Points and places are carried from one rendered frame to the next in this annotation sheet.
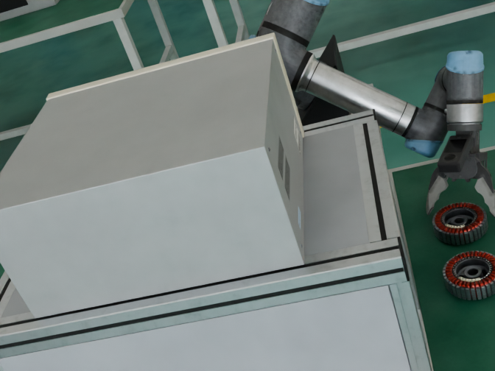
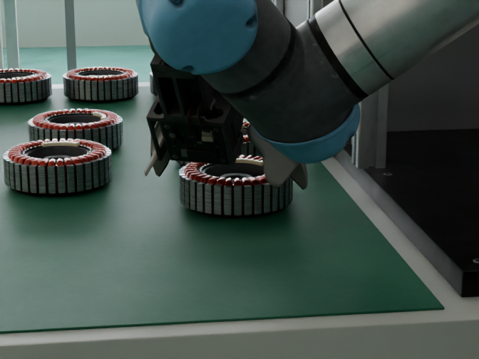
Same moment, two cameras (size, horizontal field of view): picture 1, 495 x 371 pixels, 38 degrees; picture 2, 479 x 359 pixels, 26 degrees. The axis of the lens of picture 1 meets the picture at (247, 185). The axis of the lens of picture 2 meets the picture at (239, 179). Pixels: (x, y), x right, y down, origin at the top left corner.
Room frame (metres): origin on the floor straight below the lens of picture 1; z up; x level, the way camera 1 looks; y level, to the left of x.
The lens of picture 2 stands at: (2.12, -0.76, 1.05)
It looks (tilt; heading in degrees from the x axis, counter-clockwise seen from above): 16 degrees down; 158
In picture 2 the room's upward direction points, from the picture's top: straight up
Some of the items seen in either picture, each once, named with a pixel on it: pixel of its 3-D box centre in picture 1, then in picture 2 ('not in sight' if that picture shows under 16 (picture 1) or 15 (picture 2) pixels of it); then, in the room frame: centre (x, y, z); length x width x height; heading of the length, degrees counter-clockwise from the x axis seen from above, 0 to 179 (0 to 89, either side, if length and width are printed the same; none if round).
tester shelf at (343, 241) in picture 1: (193, 224); not in sight; (1.05, 0.11, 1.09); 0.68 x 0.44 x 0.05; 76
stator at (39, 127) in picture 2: not in sight; (75, 131); (0.91, -0.49, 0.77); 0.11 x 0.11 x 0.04
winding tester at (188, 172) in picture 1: (160, 167); not in sight; (1.05, 0.12, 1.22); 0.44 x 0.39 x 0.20; 76
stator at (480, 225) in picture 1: (460, 223); (236, 184); (1.20, -0.40, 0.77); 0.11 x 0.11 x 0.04
